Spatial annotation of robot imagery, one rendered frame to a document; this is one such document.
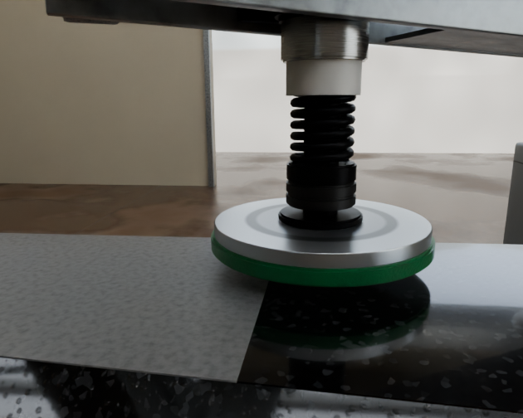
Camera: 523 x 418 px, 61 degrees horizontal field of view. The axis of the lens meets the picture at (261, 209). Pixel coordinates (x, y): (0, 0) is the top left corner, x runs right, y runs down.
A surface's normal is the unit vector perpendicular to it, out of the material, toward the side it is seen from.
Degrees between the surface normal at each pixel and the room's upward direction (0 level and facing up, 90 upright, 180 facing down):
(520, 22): 90
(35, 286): 0
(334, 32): 90
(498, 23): 90
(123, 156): 90
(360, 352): 0
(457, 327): 0
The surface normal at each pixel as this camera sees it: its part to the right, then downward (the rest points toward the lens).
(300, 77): -0.67, 0.18
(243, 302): 0.00, -0.97
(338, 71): 0.24, 0.22
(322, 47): -0.15, 0.23
